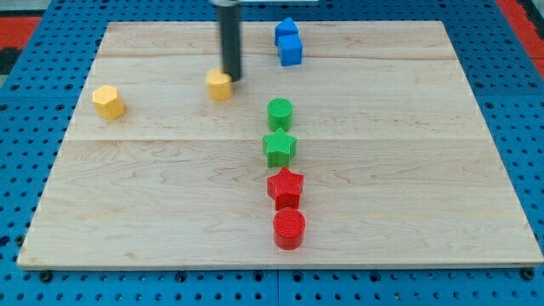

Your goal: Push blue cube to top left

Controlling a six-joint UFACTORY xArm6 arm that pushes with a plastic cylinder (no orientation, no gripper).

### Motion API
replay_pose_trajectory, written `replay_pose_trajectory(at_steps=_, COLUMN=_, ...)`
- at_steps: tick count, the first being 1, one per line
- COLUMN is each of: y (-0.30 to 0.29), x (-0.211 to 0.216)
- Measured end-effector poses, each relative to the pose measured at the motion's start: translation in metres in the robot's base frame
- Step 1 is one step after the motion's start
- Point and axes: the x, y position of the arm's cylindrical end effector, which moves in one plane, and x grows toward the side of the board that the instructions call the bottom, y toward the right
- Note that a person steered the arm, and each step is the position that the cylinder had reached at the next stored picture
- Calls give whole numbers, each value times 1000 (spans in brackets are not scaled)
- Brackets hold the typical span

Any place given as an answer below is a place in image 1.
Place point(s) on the blue pentagon block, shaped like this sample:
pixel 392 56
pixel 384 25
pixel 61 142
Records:
pixel 286 27

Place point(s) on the red star block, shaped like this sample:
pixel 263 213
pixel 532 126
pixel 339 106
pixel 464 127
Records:
pixel 285 188

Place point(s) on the green cylinder block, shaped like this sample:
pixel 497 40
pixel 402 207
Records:
pixel 279 114

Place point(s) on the light wooden board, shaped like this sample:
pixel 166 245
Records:
pixel 400 171

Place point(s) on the red cylinder block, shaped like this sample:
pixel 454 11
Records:
pixel 289 226

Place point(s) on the yellow hexagon block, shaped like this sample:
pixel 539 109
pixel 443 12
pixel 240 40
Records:
pixel 108 102

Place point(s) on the blue cube block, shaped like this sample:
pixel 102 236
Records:
pixel 290 50

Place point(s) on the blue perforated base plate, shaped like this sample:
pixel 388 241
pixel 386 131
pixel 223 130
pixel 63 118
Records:
pixel 42 89

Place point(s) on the yellow pentagon block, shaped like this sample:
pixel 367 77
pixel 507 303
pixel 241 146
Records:
pixel 219 84

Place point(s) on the green star block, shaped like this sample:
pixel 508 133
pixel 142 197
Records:
pixel 279 148

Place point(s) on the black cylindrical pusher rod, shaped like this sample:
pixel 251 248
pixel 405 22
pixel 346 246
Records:
pixel 228 12

